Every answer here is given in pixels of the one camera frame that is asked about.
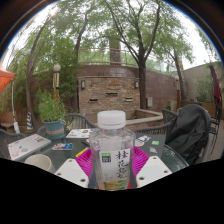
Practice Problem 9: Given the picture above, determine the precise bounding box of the orange patio umbrella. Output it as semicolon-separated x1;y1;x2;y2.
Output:
0;64;21;134

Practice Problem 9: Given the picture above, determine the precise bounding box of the small yellow card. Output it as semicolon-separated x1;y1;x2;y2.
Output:
75;146;90;158

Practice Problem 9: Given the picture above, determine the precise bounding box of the black laptop with stickers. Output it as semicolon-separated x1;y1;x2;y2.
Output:
133;133;167;158

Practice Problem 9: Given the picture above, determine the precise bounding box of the green plant in teal pot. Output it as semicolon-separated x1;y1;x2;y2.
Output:
36;90;68;140

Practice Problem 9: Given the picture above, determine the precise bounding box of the clear bottle with white cap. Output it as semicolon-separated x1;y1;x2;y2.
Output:
88;110;137;192

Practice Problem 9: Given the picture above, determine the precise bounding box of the white ribbed mug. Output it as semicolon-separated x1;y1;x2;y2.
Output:
24;153;57;174

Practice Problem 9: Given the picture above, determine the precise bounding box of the small blue card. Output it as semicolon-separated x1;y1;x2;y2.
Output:
51;142;74;151

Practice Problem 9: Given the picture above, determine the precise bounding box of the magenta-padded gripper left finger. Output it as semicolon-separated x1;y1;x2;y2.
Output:
54;148;96;190

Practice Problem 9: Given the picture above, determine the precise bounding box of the silver laptop with stickers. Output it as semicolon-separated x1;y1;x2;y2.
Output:
7;133;52;161

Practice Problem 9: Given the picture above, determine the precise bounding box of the white card with stickers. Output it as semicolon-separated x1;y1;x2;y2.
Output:
65;128;93;140

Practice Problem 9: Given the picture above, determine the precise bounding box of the black jacket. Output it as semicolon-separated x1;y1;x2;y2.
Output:
165;103;212;166

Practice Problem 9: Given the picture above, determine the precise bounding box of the black metal chair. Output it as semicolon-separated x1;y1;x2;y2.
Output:
209;114;224;154

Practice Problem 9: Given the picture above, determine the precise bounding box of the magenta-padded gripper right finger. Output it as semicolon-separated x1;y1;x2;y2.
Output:
129;146;173;189

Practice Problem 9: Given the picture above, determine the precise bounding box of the yellow and blue striped cone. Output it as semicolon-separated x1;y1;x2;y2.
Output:
25;111;35;132

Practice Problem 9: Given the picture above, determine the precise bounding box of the folded maroon umbrella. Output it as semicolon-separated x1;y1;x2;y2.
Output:
209;63;223;116

